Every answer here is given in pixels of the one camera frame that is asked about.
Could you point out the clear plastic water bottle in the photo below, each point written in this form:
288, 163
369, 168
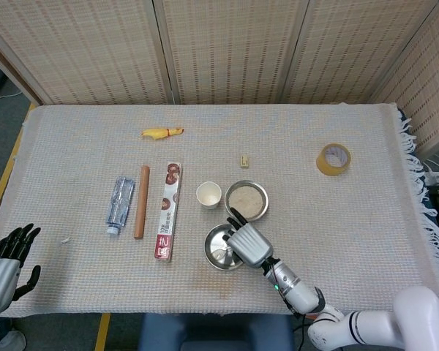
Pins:
120, 204

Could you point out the steel bowl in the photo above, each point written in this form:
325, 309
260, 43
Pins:
214, 237

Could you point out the metal bowl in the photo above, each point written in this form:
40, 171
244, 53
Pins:
228, 210

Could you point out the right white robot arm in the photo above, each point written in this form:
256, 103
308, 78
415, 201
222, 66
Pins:
300, 292

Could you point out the bamboo screen panel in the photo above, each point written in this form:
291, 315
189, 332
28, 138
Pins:
234, 47
351, 47
431, 73
77, 47

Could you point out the small beige tile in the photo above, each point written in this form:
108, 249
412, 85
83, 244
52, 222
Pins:
244, 161

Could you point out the beige woven tablecloth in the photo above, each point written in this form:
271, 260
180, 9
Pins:
95, 285

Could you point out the yellow tape roll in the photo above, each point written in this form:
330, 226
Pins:
323, 166

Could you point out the baking paper box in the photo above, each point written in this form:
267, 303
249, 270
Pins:
167, 219

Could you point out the metal spoon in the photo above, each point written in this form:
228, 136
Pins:
219, 253

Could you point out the small white paper scrap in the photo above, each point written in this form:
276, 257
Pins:
65, 240

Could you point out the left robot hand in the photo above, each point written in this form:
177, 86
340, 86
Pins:
0, 274

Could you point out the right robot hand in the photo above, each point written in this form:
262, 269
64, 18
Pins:
250, 245

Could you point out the white paper cup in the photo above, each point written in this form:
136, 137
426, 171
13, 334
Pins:
208, 195

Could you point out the wooden rolling pin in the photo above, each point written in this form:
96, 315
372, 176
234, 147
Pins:
142, 201

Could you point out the yellow rubber chicken toy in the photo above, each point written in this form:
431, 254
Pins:
157, 133

